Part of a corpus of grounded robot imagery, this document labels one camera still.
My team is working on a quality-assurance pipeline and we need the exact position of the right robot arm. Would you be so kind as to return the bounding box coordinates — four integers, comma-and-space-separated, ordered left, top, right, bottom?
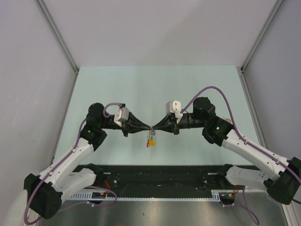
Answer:
153, 97, 301, 205

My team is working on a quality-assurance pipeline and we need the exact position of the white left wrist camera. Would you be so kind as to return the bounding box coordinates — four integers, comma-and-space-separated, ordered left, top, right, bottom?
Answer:
114, 107, 130, 127

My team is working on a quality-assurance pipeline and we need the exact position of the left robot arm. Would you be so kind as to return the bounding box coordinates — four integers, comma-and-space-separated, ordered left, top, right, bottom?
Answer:
24, 103, 151, 225

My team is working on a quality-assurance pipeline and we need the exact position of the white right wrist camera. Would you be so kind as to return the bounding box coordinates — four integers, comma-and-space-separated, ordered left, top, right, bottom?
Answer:
166, 100, 182, 119

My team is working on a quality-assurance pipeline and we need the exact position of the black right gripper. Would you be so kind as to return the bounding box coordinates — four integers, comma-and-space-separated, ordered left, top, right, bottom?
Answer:
153, 113, 205, 136

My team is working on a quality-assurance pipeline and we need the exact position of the aluminium frame post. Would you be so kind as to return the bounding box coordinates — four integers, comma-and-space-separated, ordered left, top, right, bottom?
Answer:
34, 0, 79, 74
238, 0, 286, 73

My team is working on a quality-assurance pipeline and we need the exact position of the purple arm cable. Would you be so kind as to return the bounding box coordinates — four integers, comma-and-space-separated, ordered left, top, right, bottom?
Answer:
182, 86, 301, 205
24, 102, 124, 224

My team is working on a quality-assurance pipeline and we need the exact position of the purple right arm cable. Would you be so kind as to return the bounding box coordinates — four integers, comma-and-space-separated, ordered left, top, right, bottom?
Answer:
182, 86, 301, 205

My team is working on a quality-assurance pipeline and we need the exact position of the white slotted cable duct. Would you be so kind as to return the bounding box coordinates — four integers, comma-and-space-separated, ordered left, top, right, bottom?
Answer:
68, 190, 236, 202

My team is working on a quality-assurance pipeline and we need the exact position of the yellow tag on organizer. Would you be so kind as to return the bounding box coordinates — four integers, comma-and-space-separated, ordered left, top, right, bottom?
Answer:
149, 139, 155, 146

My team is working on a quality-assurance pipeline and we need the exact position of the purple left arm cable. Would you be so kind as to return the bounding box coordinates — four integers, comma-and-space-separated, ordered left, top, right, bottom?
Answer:
24, 102, 124, 224

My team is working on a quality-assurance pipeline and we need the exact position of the metal key organizer red handle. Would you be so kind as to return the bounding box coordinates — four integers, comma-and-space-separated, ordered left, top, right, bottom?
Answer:
146, 128, 156, 148

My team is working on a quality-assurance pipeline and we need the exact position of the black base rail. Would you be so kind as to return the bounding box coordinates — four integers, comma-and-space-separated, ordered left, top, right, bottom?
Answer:
68, 164, 245, 198

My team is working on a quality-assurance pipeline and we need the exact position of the aluminium frame post right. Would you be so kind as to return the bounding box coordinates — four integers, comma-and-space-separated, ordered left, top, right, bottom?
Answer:
238, 0, 286, 73

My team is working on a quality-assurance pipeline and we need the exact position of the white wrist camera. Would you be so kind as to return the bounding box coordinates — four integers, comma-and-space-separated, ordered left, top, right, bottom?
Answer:
114, 107, 130, 127
166, 100, 182, 119

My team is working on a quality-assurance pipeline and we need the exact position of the aluminium frame post left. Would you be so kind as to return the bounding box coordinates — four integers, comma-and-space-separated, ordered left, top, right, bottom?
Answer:
34, 0, 79, 74

